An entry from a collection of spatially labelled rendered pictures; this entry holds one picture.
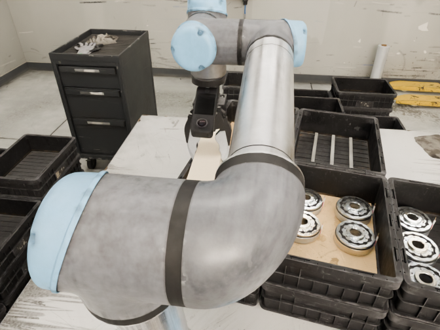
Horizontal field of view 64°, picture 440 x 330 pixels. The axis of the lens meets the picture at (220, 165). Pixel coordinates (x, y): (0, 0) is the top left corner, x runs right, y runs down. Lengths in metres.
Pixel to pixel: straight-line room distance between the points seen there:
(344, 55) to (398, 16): 0.62
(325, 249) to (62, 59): 1.94
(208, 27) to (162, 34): 3.74
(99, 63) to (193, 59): 1.76
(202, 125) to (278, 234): 0.42
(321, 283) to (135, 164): 0.95
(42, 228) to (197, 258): 0.13
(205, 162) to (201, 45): 0.30
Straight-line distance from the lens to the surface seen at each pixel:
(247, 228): 0.29
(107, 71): 2.33
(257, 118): 0.40
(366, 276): 0.85
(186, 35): 0.59
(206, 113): 0.71
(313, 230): 1.01
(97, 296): 0.34
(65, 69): 2.45
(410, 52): 4.49
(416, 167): 1.70
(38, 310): 1.13
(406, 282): 0.87
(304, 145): 1.42
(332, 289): 0.91
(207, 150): 0.84
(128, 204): 0.30
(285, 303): 0.97
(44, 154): 2.18
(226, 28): 0.60
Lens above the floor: 1.56
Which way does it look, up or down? 35 degrees down
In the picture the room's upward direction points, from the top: straight up
